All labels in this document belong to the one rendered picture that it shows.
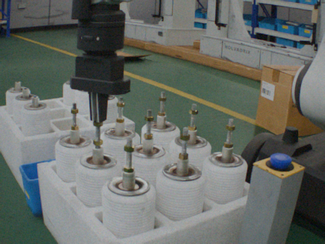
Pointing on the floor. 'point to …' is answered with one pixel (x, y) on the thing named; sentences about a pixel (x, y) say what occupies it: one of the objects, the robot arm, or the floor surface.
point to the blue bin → (32, 186)
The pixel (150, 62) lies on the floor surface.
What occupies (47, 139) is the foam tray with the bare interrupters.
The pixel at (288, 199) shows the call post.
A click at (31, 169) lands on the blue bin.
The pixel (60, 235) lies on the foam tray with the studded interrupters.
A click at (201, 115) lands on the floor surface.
